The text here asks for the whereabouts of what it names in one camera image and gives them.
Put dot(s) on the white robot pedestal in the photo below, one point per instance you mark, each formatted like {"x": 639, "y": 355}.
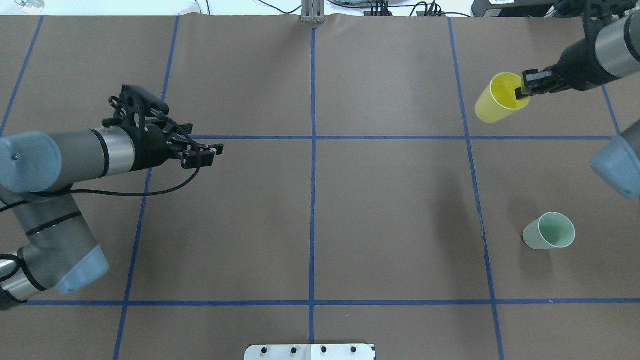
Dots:
{"x": 327, "y": 351}

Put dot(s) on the green plastic cup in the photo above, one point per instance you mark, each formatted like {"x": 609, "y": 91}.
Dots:
{"x": 551, "y": 230}

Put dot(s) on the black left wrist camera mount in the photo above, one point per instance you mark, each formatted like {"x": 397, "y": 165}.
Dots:
{"x": 133, "y": 107}

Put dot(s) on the aluminium frame post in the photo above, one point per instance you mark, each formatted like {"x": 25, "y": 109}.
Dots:
{"x": 313, "y": 11}

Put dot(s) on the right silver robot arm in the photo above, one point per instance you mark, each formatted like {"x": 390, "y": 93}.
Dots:
{"x": 608, "y": 54}

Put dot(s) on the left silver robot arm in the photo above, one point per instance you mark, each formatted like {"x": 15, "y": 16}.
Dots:
{"x": 38, "y": 172}

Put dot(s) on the yellow plastic cup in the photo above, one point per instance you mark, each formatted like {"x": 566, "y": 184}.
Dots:
{"x": 499, "y": 99}

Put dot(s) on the white face mask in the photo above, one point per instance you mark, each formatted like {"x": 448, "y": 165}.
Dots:
{"x": 31, "y": 7}

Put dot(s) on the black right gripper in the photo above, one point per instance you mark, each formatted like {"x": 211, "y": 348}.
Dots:
{"x": 576, "y": 61}

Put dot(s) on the black box with label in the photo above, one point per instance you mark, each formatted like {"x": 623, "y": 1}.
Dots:
{"x": 515, "y": 9}

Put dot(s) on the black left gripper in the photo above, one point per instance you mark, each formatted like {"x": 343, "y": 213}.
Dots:
{"x": 151, "y": 148}

